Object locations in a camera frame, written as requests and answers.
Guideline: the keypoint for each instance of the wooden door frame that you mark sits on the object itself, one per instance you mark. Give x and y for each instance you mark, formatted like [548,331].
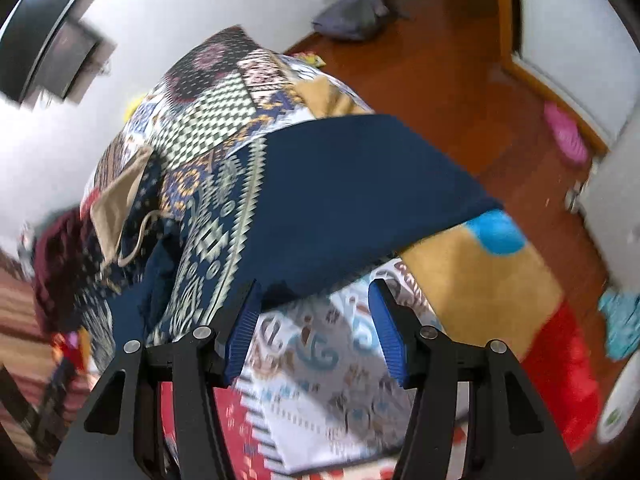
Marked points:
[505,20]

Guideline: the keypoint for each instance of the pink slippers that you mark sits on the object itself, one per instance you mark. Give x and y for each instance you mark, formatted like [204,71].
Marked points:
[565,135]

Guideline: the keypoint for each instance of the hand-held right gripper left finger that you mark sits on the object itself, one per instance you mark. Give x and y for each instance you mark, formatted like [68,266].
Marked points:
[243,337]

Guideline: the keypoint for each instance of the grey backpack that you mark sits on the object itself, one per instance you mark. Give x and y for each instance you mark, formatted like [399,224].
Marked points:
[352,12]

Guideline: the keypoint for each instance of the patchwork printed bedsheet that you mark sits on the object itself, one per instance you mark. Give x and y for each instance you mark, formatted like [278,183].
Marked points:
[215,105]

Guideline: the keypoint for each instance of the maroon garment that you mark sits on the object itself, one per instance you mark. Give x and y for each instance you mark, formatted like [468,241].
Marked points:
[55,270]

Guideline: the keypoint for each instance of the white wardrobe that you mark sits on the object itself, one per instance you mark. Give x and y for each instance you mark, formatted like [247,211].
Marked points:
[615,200]

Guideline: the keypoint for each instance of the black television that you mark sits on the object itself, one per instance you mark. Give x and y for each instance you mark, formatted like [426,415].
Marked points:
[35,35]

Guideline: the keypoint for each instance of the navy garment with patterned border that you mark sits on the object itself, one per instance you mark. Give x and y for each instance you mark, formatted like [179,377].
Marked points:
[350,195]

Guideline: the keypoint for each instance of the yellow soft object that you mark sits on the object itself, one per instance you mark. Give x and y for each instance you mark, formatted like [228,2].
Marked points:
[132,107]

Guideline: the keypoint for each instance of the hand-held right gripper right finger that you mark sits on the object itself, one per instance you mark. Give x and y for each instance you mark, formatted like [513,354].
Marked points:
[387,335]

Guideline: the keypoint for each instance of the white round appliance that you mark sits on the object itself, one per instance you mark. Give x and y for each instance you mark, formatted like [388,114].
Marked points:
[617,410]

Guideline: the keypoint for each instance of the tan blanket with red print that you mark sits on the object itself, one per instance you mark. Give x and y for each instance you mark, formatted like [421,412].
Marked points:
[480,285]

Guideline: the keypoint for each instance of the teal cloth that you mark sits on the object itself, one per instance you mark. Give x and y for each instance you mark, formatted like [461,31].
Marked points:
[620,325]

